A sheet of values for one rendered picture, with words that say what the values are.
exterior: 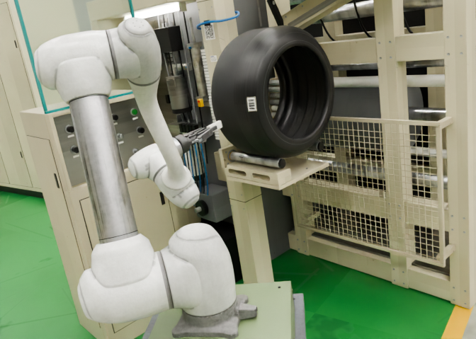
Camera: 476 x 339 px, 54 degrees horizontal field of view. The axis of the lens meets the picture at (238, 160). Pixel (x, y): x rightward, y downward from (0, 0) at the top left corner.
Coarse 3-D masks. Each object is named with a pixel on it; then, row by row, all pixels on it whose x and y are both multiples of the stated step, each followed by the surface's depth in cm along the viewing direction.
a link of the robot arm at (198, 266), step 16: (192, 224) 126; (176, 240) 119; (192, 240) 118; (208, 240) 119; (176, 256) 118; (192, 256) 117; (208, 256) 118; (224, 256) 121; (176, 272) 117; (192, 272) 117; (208, 272) 118; (224, 272) 121; (176, 288) 117; (192, 288) 118; (208, 288) 119; (224, 288) 121; (176, 304) 119; (192, 304) 119; (208, 304) 120; (224, 304) 122
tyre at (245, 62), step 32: (256, 32) 204; (288, 32) 201; (224, 64) 202; (256, 64) 191; (288, 64) 240; (320, 64) 217; (224, 96) 200; (256, 96) 191; (288, 96) 244; (320, 96) 234; (224, 128) 209; (256, 128) 196; (288, 128) 242; (320, 128) 220
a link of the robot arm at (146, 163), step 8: (152, 144) 174; (144, 152) 169; (152, 152) 170; (160, 152) 171; (136, 160) 167; (144, 160) 167; (152, 160) 168; (160, 160) 169; (136, 168) 167; (144, 168) 167; (152, 168) 168; (160, 168) 167; (136, 176) 169; (144, 176) 169; (152, 176) 169
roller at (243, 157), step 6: (234, 156) 229; (240, 156) 226; (246, 156) 223; (252, 156) 220; (258, 156) 218; (264, 156) 216; (270, 156) 214; (246, 162) 225; (252, 162) 221; (258, 162) 218; (264, 162) 214; (270, 162) 211; (276, 162) 209; (282, 162) 208
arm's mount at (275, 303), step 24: (240, 288) 142; (264, 288) 141; (288, 288) 139; (168, 312) 136; (264, 312) 129; (288, 312) 127; (168, 336) 125; (240, 336) 120; (264, 336) 119; (288, 336) 118
